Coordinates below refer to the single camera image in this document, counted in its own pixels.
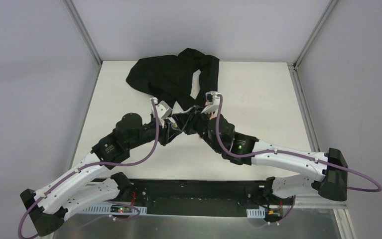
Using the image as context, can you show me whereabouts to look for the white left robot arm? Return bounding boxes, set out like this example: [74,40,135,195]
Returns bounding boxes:
[18,113,182,238]

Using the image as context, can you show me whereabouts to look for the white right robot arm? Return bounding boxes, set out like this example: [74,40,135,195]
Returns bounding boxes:
[172,107,348,204]

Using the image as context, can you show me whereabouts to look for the black shirt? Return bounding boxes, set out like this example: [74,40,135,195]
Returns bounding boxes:
[126,48,220,111]

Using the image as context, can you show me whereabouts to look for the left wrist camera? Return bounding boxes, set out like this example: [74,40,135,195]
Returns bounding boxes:
[150,97,173,120]

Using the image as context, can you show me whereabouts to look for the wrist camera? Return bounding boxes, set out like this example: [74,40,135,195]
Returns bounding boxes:
[150,97,173,120]
[201,91,222,114]

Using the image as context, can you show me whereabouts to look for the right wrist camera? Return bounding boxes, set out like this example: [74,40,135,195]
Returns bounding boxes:
[201,91,222,114]

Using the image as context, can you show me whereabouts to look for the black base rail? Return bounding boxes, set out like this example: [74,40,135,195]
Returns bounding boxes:
[114,179,293,218]

